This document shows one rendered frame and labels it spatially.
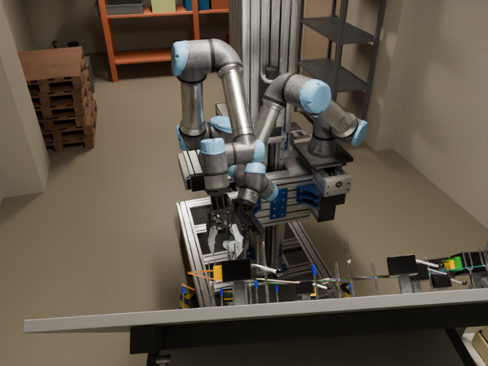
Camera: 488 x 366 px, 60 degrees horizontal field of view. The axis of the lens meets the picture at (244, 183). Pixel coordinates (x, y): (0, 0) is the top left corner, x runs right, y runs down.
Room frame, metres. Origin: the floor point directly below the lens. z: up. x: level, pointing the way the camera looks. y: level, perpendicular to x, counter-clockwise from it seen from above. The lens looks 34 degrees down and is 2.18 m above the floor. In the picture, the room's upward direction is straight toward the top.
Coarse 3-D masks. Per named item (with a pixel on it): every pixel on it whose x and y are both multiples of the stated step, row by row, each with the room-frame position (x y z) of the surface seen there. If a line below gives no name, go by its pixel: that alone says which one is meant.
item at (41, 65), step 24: (72, 48) 5.00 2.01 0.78; (24, 72) 4.16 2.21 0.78; (48, 72) 4.15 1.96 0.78; (72, 72) 4.15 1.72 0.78; (48, 96) 3.93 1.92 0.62; (72, 96) 4.16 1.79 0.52; (48, 120) 3.92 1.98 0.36; (72, 120) 4.14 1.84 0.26; (96, 120) 4.67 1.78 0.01; (48, 144) 3.89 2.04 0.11
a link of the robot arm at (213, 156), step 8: (200, 144) 1.13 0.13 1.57; (208, 144) 1.11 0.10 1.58; (216, 144) 1.11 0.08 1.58; (208, 152) 1.10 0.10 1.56; (216, 152) 1.10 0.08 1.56; (224, 152) 1.12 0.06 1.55; (208, 160) 1.09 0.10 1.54; (216, 160) 1.08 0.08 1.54; (224, 160) 1.10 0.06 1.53; (208, 168) 1.08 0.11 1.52; (216, 168) 1.07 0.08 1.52; (224, 168) 1.08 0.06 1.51
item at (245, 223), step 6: (234, 204) 1.21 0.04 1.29; (240, 204) 1.20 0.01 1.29; (246, 204) 1.20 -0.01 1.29; (252, 204) 1.21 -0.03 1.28; (234, 210) 1.19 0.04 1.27; (240, 210) 1.19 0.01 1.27; (246, 210) 1.21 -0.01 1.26; (240, 216) 1.16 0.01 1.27; (246, 216) 1.19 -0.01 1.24; (246, 222) 1.16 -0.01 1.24; (222, 228) 1.16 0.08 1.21; (228, 228) 1.13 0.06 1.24; (246, 228) 1.15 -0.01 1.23
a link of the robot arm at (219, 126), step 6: (210, 120) 1.70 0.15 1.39; (216, 120) 1.68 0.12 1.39; (222, 120) 1.69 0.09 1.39; (228, 120) 1.70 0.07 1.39; (210, 126) 1.65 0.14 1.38; (216, 126) 1.64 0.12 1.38; (222, 126) 1.63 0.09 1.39; (228, 126) 1.64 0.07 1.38; (210, 132) 1.63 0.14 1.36; (216, 132) 1.63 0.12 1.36; (222, 132) 1.63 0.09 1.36; (228, 132) 1.63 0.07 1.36; (210, 138) 1.62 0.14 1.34; (216, 138) 1.62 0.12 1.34; (222, 138) 1.63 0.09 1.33; (228, 138) 1.64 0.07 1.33
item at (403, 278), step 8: (392, 256) 0.65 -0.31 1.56; (400, 256) 0.65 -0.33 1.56; (408, 256) 0.65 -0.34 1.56; (392, 264) 0.64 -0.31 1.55; (400, 264) 0.64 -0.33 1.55; (408, 264) 0.63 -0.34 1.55; (416, 264) 0.63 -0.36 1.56; (432, 264) 0.64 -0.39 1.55; (440, 264) 0.63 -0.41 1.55; (392, 272) 0.63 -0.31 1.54; (400, 272) 0.62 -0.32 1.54; (408, 272) 0.62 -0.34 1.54; (416, 272) 0.62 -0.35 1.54; (400, 280) 0.62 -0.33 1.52; (408, 280) 0.62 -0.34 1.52; (408, 288) 0.60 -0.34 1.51
